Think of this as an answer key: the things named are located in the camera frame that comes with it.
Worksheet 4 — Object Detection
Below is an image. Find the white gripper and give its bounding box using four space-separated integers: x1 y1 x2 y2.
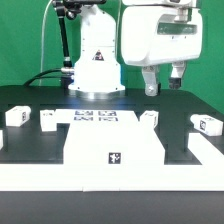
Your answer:
121 6 202 97

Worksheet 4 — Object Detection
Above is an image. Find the white square tabletop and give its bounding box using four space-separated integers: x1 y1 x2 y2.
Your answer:
64 118 165 167

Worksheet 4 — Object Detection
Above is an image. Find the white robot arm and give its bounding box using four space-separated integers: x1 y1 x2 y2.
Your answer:
69 0 203 99

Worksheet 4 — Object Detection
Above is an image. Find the white sheet with tags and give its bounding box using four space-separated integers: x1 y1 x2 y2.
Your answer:
55 109 137 123

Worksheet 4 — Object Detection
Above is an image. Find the white U-shaped obstacle fence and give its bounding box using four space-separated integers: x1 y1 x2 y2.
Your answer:
0 133 224 191

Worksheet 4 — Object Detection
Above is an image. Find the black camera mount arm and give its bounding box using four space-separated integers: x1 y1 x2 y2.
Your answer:
52 0 107 68

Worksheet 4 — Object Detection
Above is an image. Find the black cable bundle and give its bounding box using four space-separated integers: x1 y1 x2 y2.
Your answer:
23 68 73 87

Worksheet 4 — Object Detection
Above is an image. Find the grey thin cable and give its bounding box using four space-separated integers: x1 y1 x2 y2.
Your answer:
38 0 54 86

